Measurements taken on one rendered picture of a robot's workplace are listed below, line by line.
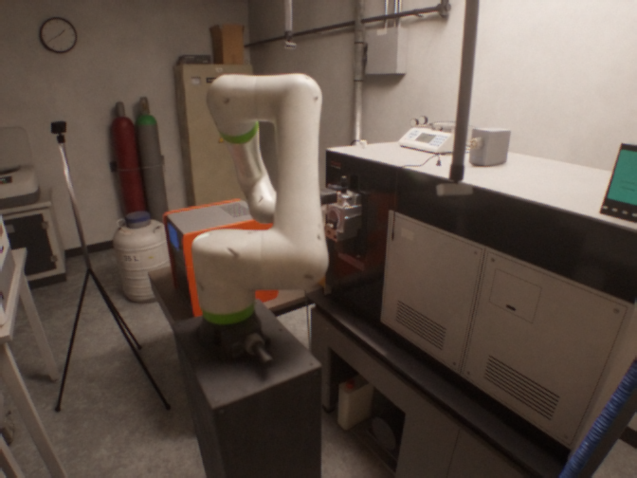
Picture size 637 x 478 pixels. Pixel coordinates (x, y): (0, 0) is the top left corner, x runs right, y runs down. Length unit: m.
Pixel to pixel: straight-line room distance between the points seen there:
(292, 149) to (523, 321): 0.77
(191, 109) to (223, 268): 3.63
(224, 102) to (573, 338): 1.03
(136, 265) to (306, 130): 2.60
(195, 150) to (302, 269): 3.69
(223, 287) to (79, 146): 3.87
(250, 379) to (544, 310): 0.75
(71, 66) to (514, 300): 4.29
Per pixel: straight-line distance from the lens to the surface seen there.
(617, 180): 1.04
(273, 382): 0.80
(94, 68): 4.57
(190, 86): 4.34
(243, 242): 0.80
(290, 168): 0.86
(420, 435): 1.59
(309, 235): 0.80
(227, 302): 0.83
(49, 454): 2.15
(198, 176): 4.45
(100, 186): 4.65
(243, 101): 0.96
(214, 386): 0.81
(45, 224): 4.03
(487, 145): 1.42
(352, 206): 1.49
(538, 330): 1.15
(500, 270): 1.15
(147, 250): 3.27
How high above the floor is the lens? 1.69
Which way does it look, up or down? 22 degrees down
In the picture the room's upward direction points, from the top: straight up
